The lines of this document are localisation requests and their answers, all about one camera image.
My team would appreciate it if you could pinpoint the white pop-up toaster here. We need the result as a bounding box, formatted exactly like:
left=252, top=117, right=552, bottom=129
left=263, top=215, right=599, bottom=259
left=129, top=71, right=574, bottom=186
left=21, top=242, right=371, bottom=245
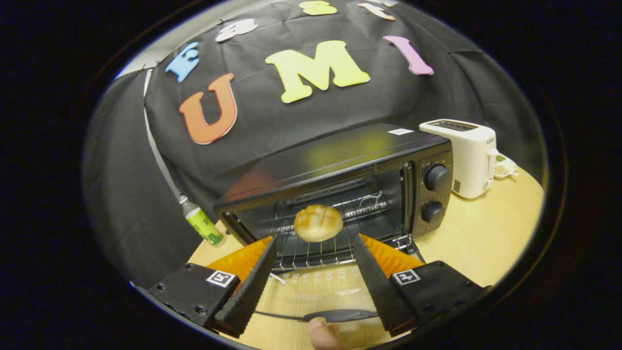
left=419, top=119, right=500, bottom=200

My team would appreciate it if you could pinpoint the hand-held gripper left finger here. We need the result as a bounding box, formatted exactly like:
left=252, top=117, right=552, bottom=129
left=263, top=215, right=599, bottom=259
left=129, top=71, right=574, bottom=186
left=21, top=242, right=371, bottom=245
left=146, top=236, right=278, bottom=338

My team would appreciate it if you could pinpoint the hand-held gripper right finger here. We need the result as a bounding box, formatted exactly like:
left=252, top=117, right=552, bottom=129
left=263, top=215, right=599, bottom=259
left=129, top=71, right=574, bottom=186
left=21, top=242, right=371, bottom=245
left=351, top=233, right=489, bottom=337

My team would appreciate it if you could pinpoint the green label drink bottle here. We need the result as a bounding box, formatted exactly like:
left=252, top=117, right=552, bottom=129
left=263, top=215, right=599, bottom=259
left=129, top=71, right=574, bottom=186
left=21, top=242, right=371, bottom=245
left=179, top=195, right=226, bottom=247

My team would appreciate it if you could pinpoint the black toaster oven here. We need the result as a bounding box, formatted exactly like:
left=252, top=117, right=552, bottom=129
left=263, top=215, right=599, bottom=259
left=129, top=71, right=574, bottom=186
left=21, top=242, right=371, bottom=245
left=214, top=122, right=454, bottom=324

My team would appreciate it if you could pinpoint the white divided condiment dish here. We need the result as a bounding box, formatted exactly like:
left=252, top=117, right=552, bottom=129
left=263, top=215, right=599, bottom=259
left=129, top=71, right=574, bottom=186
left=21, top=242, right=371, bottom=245
left=493, top=153, right=518, bottom=179

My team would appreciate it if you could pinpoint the round golden bread bun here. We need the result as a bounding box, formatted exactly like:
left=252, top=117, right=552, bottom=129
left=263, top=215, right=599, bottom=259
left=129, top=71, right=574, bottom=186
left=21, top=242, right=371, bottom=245
left=294, top=204, right=344, bottom=243

